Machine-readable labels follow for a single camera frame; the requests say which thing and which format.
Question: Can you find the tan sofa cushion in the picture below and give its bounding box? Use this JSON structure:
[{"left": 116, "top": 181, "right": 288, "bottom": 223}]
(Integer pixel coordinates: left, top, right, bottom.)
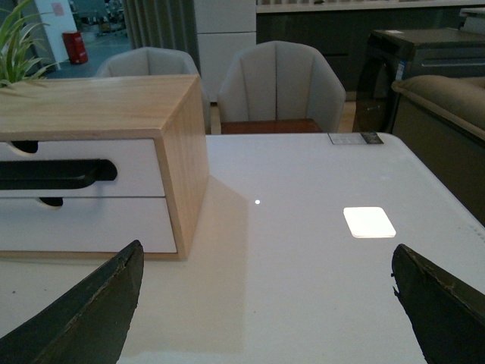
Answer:
[{"left": 392, "top": 75, "right": 484, "bottom": 140}]

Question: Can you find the dark grey counter cabinet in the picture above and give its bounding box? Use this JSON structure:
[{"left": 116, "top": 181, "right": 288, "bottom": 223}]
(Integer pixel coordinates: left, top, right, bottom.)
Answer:
[{"left": 256, "top": 6, "right": 460, "bottom": 101}]

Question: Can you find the dark grey washing machine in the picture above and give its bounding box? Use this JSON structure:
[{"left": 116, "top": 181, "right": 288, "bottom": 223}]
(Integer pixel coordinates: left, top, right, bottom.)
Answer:
[{"left": 353, "top": 28, "right": 484, "bottom": 133}]

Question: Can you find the beige armchair centre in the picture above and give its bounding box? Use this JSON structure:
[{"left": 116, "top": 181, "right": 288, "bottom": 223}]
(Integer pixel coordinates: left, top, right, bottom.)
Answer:
[{"left": 217, "top": 41, "right": 346, "bottom": 133}]

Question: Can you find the white cabinet background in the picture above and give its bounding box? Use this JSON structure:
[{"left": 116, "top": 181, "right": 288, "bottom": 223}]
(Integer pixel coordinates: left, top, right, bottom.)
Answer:
[{"left": 194, "top": 0, "right": 256, "bottom": 102}]

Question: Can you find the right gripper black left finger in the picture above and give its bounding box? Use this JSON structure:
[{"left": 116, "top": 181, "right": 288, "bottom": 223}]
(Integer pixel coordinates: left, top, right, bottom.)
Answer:
[{"left": 1, "top": 240, "right": 144, "bottom": 363}]

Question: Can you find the label sticker on table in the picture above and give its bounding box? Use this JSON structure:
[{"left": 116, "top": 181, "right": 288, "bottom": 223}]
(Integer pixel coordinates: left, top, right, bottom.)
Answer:
[{"left": 328, "top": 132, "right": 383, "bottom": 145}]

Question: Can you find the beige armchair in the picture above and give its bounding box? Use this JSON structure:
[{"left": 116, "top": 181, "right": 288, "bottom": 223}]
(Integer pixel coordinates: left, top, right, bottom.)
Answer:
[
  {"left": 95, "top": 47, "right": 211, "bottom": 136},
  {"left": 217, "top": 41, "right": 346, "bottom": 133}
]

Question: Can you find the beige armchair left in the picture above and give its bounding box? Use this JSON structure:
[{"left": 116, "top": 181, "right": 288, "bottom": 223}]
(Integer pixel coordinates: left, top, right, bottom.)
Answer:
[{"left": 95, "top": 47, "right": 211, "bottom": 136}]

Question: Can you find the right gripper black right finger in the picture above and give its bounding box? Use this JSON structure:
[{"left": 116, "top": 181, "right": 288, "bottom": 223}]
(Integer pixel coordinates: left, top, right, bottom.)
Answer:
[{"left": 391, "top": 244, "right": 484, "bottom": 363}]

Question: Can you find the green potted plant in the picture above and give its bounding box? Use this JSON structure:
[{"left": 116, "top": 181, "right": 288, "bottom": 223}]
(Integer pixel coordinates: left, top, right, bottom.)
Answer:
[{"left": 1, "top": 1, "right": 60, "bottom": 88}]

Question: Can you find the wooden drawer cabinet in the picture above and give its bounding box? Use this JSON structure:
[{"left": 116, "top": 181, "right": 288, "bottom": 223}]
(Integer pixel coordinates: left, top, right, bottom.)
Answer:
[{"left": 1, "top": 75, "right": 208, "bottom": 259}]

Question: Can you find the white drawer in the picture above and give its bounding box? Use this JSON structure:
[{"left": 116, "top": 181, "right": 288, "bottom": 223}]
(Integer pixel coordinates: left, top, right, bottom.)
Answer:
[
  {"left": 1, "top": 139, "right": 165, "bottom": 198},
  {"left": 1, "top": 197, "right": 177, "bottom": 253}
]

